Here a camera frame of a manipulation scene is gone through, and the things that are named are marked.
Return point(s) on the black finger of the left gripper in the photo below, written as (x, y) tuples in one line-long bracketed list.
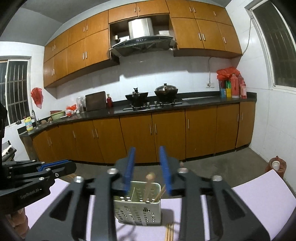
[(59, 168)]

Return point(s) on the green perforated utensil holder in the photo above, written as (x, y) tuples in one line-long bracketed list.
[(132, 209)]

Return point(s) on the brown jug on floor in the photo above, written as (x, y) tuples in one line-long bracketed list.
[(277, 164)]

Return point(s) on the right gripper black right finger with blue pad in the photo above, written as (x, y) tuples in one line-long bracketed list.
[(171, 177)]

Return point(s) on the black wok with lid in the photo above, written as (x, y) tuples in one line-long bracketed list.
[(166, 93)]

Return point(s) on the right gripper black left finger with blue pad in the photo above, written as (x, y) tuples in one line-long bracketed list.
[(123, 178)]

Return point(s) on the lower wooden kitchen cabinets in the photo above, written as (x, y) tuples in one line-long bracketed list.
[(204, 125)]

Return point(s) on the green bowl on counter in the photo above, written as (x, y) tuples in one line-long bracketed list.
[(57, 114)]

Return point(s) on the steel range hood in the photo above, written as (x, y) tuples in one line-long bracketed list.
[(142, 35)]

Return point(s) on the dark cutting board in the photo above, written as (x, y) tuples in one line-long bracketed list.
[(95, 101)]

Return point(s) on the black wok left burner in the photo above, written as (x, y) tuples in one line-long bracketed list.
[(137, 99)]

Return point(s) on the person's left hand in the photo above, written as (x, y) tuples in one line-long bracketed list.
[(19, 221)]

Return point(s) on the upper wooden wall cabinets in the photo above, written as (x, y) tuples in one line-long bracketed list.
[(188, 28)]

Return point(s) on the window right wall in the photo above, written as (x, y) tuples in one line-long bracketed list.
[(279, 41)]

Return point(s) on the yellow detergent bottle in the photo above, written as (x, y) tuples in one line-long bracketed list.
[(28, 124)]

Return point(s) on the window with bars left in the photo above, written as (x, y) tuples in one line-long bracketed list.
[(14, 93)]

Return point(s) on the gas stove top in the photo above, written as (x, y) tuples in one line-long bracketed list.
[(155, 105)]

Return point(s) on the red bottles and boxes group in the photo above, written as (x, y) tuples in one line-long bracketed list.
[(231, 83)]

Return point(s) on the red plastic bag on wall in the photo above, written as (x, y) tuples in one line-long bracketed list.
[(37, 97)]

